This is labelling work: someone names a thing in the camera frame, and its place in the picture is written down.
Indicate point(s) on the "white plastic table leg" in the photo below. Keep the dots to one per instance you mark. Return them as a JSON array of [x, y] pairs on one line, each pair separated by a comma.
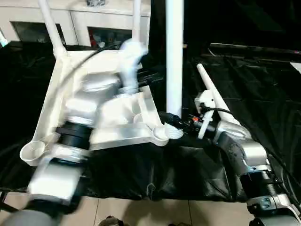
[[211, 87], [136, 21], [50, 30], [174, 58]]

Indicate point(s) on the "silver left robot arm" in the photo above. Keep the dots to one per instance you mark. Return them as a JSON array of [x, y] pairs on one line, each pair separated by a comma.
[[84, 94]]

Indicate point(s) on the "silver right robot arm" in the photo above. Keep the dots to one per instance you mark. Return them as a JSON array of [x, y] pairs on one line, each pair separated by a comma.
[[240, 146]]

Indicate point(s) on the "black glossy mat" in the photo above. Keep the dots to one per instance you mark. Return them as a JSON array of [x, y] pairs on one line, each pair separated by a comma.
[[258, 94]]

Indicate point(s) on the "white cabinet with glass doors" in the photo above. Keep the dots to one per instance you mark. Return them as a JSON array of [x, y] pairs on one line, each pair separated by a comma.
[[77, 21]]

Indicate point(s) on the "dark object on cabinet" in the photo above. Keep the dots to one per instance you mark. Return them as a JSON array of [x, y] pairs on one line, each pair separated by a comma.
[[95, 2]]

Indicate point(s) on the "long black bar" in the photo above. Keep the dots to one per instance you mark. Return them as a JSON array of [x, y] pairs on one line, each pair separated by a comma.
[[254, 48]]

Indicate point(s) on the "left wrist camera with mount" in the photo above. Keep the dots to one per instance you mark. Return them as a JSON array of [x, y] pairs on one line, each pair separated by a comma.
[[131, 61]]

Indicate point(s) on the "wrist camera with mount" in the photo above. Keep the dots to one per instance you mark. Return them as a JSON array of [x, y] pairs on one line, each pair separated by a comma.
[[131, 61], [204, 101]]

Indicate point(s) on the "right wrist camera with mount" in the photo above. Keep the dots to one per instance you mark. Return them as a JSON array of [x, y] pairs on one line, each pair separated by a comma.
[[204, 101]]

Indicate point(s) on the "black folding table frame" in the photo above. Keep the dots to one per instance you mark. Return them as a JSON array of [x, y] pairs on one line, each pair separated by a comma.
[[5, 202]]

